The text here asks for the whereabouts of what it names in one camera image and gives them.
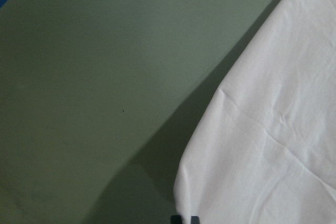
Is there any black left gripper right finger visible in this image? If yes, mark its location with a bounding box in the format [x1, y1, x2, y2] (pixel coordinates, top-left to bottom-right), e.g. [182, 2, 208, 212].
[190, 216, 200, 224]

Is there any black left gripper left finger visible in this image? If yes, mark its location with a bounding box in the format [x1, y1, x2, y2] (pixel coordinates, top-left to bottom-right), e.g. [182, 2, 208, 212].
[171, 215, 182, 224]

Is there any pink Snoopy t-shirt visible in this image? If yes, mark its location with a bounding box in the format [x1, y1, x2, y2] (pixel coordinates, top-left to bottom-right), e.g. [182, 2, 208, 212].
[174, 0, 335, 223]

